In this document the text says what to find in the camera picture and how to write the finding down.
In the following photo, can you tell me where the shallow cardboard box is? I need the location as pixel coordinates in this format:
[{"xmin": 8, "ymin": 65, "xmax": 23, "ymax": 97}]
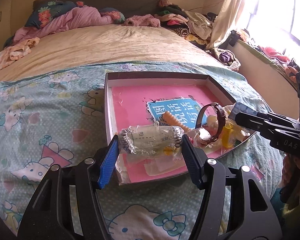
[{"xmin": 104, "ymin": 71, "xmax": 272, "ymax": 186}]

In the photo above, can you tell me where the bed with beige sheet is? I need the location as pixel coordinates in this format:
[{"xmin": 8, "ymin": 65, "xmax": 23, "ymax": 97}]
[{"xmin": 0, "ymin": 24, "xmax": 240, "ymax": 90}]

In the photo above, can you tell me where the grey headboard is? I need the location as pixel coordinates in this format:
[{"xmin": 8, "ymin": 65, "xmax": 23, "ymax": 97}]
[{"xmin": 32, "ymin": 0, "xmax": 165, "ymax": 26}]

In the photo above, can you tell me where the orange wavy hair clip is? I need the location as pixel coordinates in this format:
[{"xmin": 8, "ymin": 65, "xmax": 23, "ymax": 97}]
[{"xmin": 164, "ymin": 111, "xmax": 191, "ymax": 132}]

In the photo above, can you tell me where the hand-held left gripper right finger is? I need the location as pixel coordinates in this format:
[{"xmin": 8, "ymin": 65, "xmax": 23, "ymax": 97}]
[{"xmin": 181, "ymin": 135, "xmax": 283, "ymax": 240}]

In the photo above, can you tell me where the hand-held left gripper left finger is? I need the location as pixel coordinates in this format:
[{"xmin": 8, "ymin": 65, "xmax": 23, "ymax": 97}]
[{"xmin": 17, "ymin": 134, "xmax": 120, "ymax": 240}]

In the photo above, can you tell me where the floral laundry bag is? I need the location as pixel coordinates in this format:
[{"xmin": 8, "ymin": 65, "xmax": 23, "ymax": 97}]
[{"xmin": 207, "ymin": 47, "xmax": 241, "ymax": 71}]

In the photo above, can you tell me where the cartoon cat printed blanket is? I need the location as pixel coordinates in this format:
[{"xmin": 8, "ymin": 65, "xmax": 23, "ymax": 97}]
[{"xmin": 0, "ymin": 60, "xmax": 285, "ymax": 240}]

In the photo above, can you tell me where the cream wardrobe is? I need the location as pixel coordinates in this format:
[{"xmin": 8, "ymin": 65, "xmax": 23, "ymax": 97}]
[{"xmin": 0, "ymin": 0, "xmax": 18, "ymax": 63}]

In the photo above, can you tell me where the small floral pillow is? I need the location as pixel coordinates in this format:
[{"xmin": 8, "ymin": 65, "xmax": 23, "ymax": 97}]
[{"xmin": 97, "ymin": 7, "xmax": 126, "ymax": 24}]

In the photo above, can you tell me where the cream curtain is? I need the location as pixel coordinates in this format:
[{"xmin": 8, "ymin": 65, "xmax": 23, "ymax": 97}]
[{"xmin": 206, "ymin": 0, "xmax": 256, "ymax": 49}]

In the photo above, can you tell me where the large floral pillow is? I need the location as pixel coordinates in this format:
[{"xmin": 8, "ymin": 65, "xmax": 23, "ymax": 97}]
[{"xmin": 24, "ymin": 1, "xmax": 77, "ymax": 29}]

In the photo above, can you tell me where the pale pink pajama garment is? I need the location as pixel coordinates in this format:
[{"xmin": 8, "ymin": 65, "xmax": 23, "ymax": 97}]
[{"xmin": 0, "ymin": 37, "xmax": 40, "ymax": 77}]

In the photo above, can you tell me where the window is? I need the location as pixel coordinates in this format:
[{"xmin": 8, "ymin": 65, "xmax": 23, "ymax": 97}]
[{"xmin": 245, "ymin": 0, "xmax": 300, "ymax": 63}]

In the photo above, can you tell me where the silver bracelet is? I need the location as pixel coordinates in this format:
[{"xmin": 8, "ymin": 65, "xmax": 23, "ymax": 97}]
[{"xmin": 118, "ymin": 124, "xmax": 184, "ymax": 159}]

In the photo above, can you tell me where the small heap of colourful clothes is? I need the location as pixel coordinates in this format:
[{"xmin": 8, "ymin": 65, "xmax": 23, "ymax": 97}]
[{"xmin": 236, "ymin": 29, "xmax": 300, "ymax": 81}]

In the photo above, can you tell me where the pile of clothes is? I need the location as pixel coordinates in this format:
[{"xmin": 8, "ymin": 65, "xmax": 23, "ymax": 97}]
[{"xmin": 154, "ymin": 0, "xmax": 217, "ymax": 43}]

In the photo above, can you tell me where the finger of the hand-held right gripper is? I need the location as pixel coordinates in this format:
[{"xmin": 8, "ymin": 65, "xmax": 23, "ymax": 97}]
[
  {"xmin": 236, "ymin": 119, "xmax": 300, "ymax": 143},
  {"xmin": 230, "ymin": 101, "xmax": 300, "ymax": 127}
]

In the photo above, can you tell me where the pink duvet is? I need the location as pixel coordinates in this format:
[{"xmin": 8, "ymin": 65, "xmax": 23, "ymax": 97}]
[{"xmin": 4, "ymin": 5, "xmax": 115, "ymax": 48}]

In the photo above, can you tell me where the pink book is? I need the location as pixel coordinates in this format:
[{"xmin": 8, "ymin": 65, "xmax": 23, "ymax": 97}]
[{"xmin": 111, "ymin": 84, "xmax": 255, "ymax": 183}]

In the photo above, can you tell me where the yellow plastic trinket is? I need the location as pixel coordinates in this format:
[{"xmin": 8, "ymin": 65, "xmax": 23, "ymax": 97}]
[{"xmin": 221, "ymin": 126, "xmax": 238, "ymax": 147}]

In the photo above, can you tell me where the person's right forearm green sleeve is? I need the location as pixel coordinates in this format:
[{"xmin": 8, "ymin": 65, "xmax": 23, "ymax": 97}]
[{"xmin": 281, "ymin": 180, "xmax": 300, "ymax": 233}]

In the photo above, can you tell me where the pink fuzzy garment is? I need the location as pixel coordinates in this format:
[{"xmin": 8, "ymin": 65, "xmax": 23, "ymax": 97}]
[{"xmin": 124, "ymin": 14, "xmax": 161, "ymax": 28}]

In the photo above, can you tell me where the red strap wristwatch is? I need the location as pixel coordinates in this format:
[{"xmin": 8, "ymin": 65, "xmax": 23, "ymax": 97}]
[{"xmin": 195, "ymin": 102, "xmax": 227, "ymax": 147}]

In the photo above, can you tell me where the person's right hand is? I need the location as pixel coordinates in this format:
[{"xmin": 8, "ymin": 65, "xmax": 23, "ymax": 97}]
[{"xmin": 282, "ymin": 154, "xmax": 300, "ymax": 183}]

